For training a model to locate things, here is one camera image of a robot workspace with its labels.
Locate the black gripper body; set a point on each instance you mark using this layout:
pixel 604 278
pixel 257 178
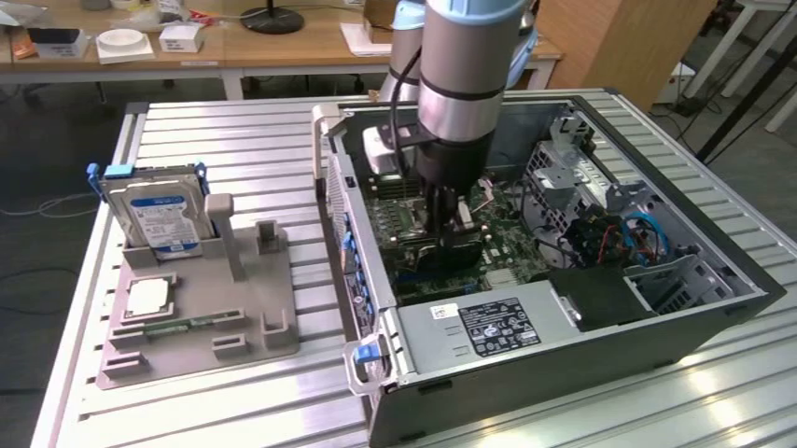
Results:
pixel 455 163

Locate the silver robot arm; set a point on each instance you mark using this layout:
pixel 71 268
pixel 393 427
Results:
pixel 461 70

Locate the CPU socket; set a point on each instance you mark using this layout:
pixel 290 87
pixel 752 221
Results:
pixel 416 217

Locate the metal socket cover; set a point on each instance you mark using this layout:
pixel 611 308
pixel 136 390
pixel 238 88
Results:
pixel 488 191

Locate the installed black RAM stick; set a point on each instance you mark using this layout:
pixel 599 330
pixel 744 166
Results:
pixel 389 181

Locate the green motherboard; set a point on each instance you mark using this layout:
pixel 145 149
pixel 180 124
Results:
pixel 511 233

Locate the silver chipset heatsink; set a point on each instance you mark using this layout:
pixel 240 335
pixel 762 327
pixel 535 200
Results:
pixel 501 278

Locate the tall metal disk bay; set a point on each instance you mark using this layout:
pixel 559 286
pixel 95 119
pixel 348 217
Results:
pixel 561 172

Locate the grey power supply unit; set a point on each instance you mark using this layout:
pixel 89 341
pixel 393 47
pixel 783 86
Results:
pixel 449 331

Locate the black plastic shroud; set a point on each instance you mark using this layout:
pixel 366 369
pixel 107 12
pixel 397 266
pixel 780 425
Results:
pixel 599 294

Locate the white paper stack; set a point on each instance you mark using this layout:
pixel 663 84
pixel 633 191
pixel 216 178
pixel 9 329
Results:
pixel 368 42

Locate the blue case latch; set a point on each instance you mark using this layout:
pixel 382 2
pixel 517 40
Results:
pixel 365 353

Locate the brown cardboard box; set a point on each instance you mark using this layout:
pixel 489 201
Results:
pixel 380 14

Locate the black open PC case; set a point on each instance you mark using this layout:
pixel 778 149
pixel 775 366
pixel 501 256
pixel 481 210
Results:
pixel 561 354

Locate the wooden cabinet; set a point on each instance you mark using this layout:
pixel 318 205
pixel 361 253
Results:
pixel 623 46

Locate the wooden desk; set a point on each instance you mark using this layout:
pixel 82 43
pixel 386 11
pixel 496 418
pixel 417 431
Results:
pixel 281 51

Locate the white floor device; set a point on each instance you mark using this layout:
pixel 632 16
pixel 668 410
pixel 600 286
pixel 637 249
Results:
pixel 676 84

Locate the low metal disk bay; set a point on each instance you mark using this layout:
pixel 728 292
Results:
pixel 679 289

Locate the grey parts rack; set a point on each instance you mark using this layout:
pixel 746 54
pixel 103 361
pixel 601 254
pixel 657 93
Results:
pixel 206 298

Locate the black lamp base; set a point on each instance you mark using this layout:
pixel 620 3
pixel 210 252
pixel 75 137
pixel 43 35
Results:
pixel 273 21

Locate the green RAM stick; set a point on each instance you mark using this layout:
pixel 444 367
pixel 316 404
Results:
pixel 188 323

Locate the silver CPU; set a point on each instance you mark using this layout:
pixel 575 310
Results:
pixel 150 298

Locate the small white box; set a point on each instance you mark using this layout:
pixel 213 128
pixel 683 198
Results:
pixel 181 38

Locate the clear plastic bag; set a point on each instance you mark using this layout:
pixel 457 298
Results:
pixel 146 19

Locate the white round dish on box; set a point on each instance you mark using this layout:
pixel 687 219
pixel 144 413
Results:
pixel 123 44

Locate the white box with dark lid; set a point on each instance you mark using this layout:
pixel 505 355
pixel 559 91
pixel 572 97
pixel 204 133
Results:
pixel 58 43

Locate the orange packet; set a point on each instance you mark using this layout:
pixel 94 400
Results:
pixel 22 49

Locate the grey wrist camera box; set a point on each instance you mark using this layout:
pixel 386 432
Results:
pixel 381 151

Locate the hard disk with blue bracket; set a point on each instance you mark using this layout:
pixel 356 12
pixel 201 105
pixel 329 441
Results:
pixel 160 214

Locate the white table frame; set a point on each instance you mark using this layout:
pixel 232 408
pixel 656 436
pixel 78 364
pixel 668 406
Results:
pixel 747 28

